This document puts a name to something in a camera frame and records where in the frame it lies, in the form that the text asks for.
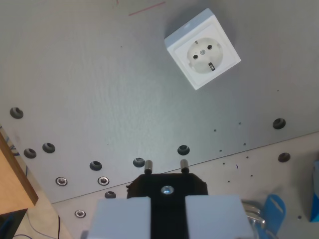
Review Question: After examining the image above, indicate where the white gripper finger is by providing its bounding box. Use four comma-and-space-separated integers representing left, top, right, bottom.
184, 194, 254, 239
80, 197, 152, 239

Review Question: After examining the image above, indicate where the black plug with two pins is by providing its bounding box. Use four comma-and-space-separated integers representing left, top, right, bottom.
126, 159, 208, 239

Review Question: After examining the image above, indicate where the blue plastic clamp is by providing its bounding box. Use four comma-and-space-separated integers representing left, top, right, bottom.
258, 194, 287, 239

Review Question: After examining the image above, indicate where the blue box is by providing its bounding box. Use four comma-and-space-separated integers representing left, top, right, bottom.
310, 159, 319, 223

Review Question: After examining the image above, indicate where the black box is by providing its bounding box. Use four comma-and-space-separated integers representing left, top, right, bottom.
0, 208, 28, 239

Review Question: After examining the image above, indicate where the brown wooden board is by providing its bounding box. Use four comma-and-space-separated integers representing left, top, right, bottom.
0, 129, 39, 215

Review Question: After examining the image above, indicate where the shiny metal bracket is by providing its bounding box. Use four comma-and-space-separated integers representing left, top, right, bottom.
243, 200, 267, 239

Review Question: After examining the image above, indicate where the white wall socket box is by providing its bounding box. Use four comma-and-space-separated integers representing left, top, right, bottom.
164, 8, 241, 91

